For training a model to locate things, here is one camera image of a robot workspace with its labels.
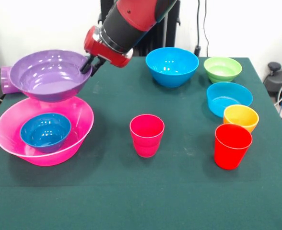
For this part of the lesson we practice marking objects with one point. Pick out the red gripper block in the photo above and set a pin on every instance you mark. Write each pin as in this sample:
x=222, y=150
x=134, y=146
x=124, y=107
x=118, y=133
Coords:
x=102, y=52

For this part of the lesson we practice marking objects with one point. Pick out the purple plastic bowl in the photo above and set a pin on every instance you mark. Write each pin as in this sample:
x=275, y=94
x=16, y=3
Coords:
x=47, y=81

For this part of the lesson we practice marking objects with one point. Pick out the small dark blue plastic bowl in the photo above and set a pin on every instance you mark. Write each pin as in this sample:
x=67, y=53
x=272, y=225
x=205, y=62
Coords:
x=42, y=141

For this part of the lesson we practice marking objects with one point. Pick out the large pink plastic bowl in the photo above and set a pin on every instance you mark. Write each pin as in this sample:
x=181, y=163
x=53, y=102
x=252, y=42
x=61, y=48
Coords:
x=11, y=139

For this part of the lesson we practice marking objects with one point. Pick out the large light blue plastic bowl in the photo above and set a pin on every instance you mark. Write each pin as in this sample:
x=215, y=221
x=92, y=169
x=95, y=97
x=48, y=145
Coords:
x=172, y=76

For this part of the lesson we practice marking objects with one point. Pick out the purple plastic cup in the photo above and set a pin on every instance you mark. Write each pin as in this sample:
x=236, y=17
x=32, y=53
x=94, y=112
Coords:
x=6, y=81

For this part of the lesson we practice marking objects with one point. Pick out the magenta plastic cup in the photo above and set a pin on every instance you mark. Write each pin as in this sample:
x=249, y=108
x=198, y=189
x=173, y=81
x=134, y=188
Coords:
x=147, y=141

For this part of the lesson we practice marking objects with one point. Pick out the shallow light blue plastic bowl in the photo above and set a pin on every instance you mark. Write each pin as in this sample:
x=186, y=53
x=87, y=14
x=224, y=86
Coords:
x=217, y=100

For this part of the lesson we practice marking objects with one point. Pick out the green plastic bowl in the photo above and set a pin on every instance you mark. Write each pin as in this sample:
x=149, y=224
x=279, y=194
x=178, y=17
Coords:
x=222, y=69

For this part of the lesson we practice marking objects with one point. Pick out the orange plastic cup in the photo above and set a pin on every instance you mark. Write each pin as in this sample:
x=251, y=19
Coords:
x=241, y=117

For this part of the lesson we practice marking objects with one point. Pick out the red plastic cup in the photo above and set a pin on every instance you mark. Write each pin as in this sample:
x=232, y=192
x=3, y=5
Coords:
x=229, y=153

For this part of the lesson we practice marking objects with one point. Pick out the dark green tablecloth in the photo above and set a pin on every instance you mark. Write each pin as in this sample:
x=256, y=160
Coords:
x=179, y=203

